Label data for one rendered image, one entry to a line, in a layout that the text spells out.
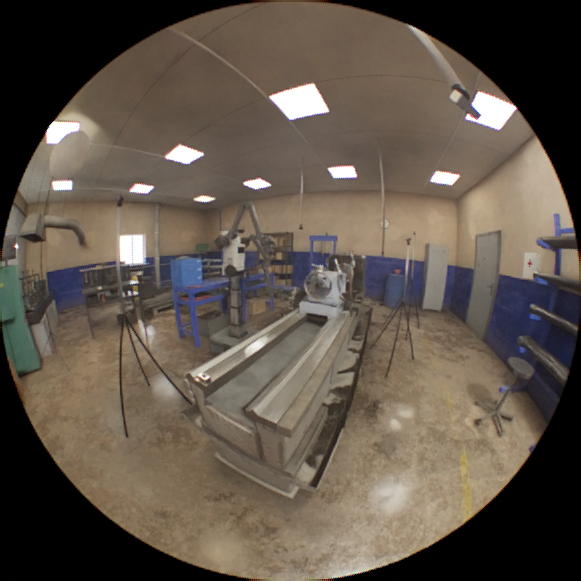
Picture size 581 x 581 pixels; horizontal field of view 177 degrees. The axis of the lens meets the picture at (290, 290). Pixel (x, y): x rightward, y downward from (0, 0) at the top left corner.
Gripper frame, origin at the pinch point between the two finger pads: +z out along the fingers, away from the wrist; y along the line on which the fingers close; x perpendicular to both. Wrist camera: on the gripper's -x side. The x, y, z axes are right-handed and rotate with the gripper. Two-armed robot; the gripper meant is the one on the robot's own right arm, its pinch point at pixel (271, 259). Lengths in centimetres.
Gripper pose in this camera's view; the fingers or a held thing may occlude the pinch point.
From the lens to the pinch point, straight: 180.5
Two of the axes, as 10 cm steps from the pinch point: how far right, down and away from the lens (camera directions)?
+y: 3.5, -1.8, 9.2
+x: -8.3, 4.1, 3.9
